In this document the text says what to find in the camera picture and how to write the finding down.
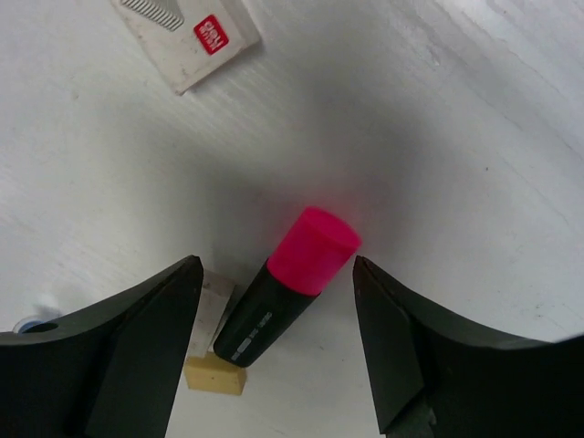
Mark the blue spray bottle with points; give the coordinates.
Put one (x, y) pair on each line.
(42, 315)

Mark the tan eraser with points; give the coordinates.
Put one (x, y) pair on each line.
(212, 374)

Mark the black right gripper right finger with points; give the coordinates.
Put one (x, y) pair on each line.
(434, 373)

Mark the white staples box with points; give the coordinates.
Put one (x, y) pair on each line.
(188, 40)

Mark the grey eraser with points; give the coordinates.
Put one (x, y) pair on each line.
(216, 294)

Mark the pink highlighter marker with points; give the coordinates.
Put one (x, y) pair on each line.
(315, 248)

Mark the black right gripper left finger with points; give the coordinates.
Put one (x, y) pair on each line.
(111, 369)

